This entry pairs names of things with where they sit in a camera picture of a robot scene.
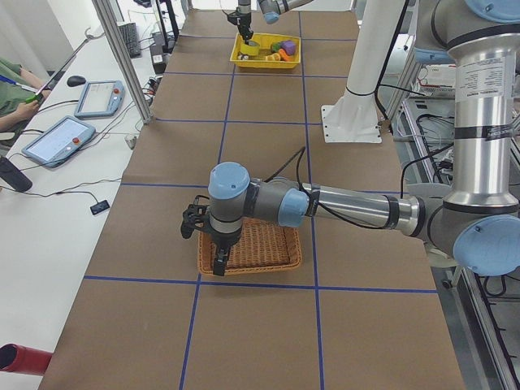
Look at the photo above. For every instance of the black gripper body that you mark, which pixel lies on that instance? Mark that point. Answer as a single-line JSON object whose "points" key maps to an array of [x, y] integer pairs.
{"points": [[244, 20], [223, 239]]}

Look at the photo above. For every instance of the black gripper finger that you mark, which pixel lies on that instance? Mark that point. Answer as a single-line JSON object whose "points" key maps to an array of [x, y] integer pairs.
{"points": [[247, 34], [220, 262]]}

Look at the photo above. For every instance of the yellow tape roll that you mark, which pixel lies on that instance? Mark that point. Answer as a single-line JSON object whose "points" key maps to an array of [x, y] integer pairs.
{"points": [[249, 48]]}

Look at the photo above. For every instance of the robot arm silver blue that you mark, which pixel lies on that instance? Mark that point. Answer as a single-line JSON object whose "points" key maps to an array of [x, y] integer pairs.
{"points": [[271, 10], [476, 222]]}

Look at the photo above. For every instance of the yellow plastic basket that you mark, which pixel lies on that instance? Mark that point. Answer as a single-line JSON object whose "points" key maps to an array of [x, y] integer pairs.
{"points": [[269, 44]]}

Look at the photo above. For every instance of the brown wicker basket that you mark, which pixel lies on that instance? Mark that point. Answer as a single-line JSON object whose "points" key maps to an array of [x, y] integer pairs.
{"points": [[263, 247]]}

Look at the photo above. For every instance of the toy bread roll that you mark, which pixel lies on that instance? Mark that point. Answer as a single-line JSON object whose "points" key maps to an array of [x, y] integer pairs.
{"points": [[273, 57]]}

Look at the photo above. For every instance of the orange toy carrot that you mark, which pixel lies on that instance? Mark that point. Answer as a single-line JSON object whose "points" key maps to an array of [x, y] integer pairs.
{"points": [[285, 56]]}

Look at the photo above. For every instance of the purple foam block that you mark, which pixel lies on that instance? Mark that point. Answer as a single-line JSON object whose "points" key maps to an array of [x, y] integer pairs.
{"points": [[289, 46]]}

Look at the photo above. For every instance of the black power adapter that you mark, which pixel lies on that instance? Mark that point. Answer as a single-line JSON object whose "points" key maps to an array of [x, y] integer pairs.
{"points": [[158, 58]]}

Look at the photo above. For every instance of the black keyboard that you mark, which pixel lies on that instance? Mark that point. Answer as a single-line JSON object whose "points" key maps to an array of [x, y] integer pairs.
{"points": [[128, 32]]}

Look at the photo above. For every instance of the small black usb device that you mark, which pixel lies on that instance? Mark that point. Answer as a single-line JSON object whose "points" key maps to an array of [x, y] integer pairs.
{"points": [[99, 207]]}

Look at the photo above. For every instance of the upper teach pendant tablet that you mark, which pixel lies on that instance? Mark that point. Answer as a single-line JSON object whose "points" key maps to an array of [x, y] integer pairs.
{"points": [[100, 99]]}

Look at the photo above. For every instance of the teach pendant tablet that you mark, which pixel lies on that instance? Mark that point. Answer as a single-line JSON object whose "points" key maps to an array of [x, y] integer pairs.
{"points": [[100, 99], [56, 145]]}

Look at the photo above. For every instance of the black computer mouse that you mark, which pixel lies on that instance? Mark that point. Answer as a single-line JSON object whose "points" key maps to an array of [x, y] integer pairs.
{"points": [[74, 81]]}

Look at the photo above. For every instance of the lower teach pendant tablet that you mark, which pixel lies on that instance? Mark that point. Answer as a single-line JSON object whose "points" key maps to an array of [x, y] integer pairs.
{"points": [[56, 145]]}

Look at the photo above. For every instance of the reacher grabber stick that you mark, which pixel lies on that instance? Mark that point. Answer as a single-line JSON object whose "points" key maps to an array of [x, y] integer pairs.
{"points": [[37, 96]]}

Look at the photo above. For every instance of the black cylinder object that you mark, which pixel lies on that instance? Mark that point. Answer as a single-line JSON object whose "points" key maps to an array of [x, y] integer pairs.
{"points": [[14, 176]]}

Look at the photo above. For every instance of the red cylinder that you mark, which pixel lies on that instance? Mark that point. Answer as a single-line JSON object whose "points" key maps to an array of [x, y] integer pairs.
{"points": [[20, 359]]}

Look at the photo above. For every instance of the seated person green shirt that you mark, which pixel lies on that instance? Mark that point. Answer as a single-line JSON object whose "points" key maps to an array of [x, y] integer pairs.
{"points": [[16, 88]]}

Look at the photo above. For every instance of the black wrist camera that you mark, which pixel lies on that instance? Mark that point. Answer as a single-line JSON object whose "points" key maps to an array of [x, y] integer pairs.
{"points": [[195, 218], [234, 18]]}

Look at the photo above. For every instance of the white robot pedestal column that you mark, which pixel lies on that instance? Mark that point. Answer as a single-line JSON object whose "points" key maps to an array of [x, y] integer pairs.
{"points": [[354, 118]]}

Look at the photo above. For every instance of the aluminium frame post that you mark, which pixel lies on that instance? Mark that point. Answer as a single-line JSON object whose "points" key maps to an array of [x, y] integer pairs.
{"points": [[108, 21]]}

